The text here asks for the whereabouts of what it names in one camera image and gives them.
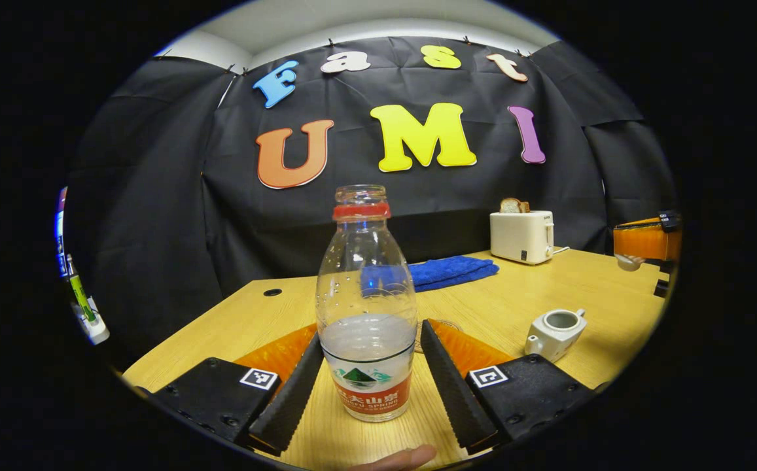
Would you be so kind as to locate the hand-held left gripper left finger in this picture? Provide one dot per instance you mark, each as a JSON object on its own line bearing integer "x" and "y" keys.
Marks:
{"x": 286, "y": 399}

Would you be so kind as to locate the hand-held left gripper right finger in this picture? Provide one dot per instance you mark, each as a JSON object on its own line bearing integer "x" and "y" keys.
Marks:
{"x": 453, "y": 392}

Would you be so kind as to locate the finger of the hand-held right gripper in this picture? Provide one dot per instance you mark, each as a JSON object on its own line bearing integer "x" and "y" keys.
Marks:
{"x": 646, "y": 241}

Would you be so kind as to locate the white teacup lid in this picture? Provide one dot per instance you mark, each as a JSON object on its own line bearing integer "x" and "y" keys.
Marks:
{"x": 629, "y": 263}

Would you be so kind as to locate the white ceramic teacup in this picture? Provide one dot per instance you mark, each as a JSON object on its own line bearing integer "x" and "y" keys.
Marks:
{"x": 551, "y": 337}

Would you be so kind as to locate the clear plastic water bottle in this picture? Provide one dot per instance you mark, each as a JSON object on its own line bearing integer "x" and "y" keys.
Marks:
{"x": 365, "y": 314}

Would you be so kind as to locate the blue folded towel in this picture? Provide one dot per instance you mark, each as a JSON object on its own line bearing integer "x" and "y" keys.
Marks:
{"x": 457, "y": 269}

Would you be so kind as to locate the white toaster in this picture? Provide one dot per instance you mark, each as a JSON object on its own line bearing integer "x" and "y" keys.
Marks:
{"x": 521, "y": 237}

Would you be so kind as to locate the toasted bread slice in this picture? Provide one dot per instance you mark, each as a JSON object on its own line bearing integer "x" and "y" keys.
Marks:
{"x": 514, "y": 206}

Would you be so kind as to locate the white holder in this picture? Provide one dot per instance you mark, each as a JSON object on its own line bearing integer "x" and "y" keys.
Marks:
{"x": 95, "y": 327}

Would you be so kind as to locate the green tube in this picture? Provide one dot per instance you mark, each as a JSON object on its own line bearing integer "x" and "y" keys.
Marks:
{"x": 80, "y": 294}

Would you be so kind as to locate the computer monitor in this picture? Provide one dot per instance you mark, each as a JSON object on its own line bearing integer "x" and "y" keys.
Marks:
{"x": 61, "y": 229}

